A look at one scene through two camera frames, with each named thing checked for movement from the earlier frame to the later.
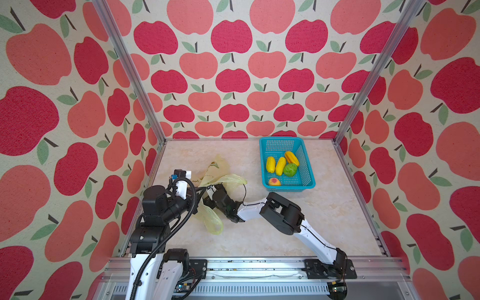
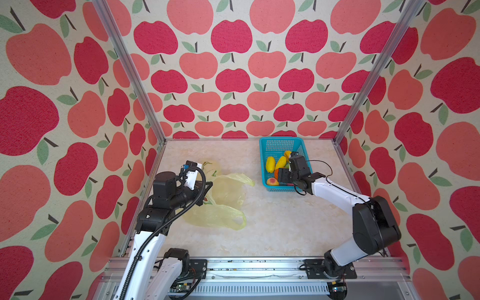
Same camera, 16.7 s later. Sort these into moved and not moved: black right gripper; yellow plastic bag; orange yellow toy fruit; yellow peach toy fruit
Moved: yellow plastic bag; black right gripper
Not moved: yellow peach toy fruit; orange yellow toy fruit
